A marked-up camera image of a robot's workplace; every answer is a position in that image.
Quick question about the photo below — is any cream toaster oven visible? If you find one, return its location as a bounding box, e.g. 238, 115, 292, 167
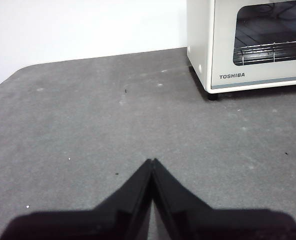
186, 0, 296, 101

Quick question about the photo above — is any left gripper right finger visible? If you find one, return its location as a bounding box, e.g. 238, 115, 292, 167
152, 157, 296, 240

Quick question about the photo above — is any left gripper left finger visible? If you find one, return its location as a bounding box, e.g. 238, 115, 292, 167
0, 158, 154, 240

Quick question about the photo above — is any metal wire oven rack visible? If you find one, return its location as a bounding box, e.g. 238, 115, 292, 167
234, 40, 296, 66

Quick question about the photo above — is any oven door with beige handle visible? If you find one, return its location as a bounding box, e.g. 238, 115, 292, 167
210, 0, 296, 90

